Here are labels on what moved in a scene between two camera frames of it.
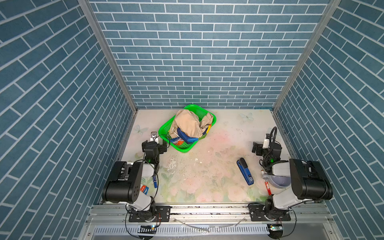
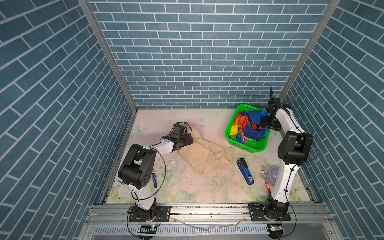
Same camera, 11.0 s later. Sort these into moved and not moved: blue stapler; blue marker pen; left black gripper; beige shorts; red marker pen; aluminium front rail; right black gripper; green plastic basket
Moved: right black gripper; left black gripper; green plastic basket; beige shorts
Not moved: aluminium front rail; red marker pen; blue stapler; blue marker pen
